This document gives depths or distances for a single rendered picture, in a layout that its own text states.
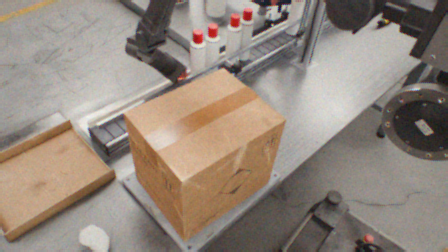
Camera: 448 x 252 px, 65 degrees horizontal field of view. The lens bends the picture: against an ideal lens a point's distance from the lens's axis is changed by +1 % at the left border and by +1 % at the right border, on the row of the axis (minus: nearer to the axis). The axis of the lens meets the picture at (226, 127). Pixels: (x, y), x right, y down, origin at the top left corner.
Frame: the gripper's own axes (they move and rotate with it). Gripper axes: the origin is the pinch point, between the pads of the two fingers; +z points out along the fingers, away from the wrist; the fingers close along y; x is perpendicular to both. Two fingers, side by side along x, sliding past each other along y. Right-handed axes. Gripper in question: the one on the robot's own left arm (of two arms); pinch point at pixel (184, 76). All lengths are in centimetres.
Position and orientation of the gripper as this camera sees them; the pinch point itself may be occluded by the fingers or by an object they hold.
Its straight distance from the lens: 121.8
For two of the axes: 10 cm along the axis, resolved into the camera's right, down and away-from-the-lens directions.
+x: -5.9, 8.0, 0.9
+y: -6.9, -5.6, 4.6
